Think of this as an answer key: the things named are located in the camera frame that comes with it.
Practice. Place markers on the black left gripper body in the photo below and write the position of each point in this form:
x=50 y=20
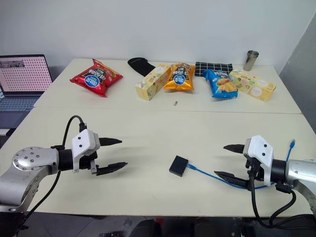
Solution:
x=85 y=161

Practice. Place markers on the open laptop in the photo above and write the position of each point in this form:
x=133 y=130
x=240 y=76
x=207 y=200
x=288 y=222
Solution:
x=21 y=79

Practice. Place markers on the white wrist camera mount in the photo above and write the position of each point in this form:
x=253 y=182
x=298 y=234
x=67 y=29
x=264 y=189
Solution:
x=84 y=142
x=259 y=150

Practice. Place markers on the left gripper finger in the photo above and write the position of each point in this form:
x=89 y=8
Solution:
x=112 y=168
x=111 y=141

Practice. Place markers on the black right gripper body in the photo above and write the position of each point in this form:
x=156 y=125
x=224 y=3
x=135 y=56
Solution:
x=255 y=174

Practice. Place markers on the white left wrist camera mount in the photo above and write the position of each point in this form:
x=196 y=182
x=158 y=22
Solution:
x=84 y=142

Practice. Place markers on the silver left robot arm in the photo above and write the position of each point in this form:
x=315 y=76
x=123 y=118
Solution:
x=27 y=170

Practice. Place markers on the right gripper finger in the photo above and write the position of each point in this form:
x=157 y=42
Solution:
x=234 y=148
x=230 y=178

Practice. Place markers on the small black box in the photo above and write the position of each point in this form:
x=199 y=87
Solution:
x=178 y=166

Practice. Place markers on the orange chip bag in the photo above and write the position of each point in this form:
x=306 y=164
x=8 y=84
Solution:
x=179 y=77

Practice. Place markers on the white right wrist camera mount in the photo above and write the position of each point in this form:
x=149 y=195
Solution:
x=259 y=150

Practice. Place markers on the black white grid pouch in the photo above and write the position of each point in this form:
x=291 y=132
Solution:
x=214 y=67

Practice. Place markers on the yellow patterned carton box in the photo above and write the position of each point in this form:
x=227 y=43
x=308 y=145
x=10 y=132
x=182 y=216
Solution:
x=253 y=85
x=150 y=84

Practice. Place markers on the steel cup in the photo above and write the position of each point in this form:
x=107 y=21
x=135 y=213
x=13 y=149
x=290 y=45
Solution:
x=251 y=60

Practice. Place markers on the black fabric pouch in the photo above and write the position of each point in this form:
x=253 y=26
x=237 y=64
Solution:
x=140 y=65

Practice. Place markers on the blue chip bag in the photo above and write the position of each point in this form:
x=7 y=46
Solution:
x=221 y=85

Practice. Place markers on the dark rounded shape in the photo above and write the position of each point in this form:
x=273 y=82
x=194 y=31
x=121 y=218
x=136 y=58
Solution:
x=145 y=228

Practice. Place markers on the red chip bag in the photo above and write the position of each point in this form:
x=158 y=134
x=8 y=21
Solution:
x=97 y=79

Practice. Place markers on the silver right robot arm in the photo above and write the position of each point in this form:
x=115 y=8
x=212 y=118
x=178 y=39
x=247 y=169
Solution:
x=300 y=172

